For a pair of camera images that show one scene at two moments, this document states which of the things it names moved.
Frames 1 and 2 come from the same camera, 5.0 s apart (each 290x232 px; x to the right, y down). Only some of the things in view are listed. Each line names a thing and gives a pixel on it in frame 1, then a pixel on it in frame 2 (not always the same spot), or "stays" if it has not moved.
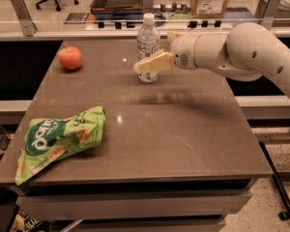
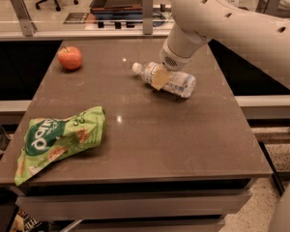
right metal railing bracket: (272, 9) stays
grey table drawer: (132, 205) stays
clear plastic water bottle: (148, 43) to (179, 84)
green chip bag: (49, 138) stays
